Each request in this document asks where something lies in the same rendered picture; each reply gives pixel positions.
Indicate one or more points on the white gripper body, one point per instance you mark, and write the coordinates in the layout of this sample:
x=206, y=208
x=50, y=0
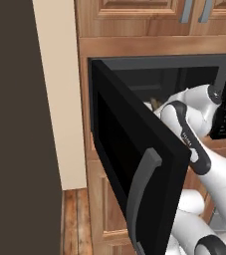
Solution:
x=149, y=107

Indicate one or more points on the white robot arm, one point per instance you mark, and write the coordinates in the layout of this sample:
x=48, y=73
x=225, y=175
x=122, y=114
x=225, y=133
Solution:
x=217, y=176

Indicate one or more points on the brown fish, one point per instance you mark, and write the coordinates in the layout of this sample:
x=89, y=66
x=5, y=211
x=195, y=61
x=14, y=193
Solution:
x=154, y=102

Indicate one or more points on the black microwave door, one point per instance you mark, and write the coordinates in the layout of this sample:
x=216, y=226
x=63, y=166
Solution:
x=131, y=132

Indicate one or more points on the wooden cupboard door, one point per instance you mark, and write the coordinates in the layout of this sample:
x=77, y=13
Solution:
x=109, y=212
x=225, y=16
x=134, y=16

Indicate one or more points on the wooden lower cupboard door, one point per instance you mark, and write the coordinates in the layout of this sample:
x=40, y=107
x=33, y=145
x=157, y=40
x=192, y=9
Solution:
x=109, y=212

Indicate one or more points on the dark tall fridge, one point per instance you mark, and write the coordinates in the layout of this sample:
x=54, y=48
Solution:
x=18, y=132

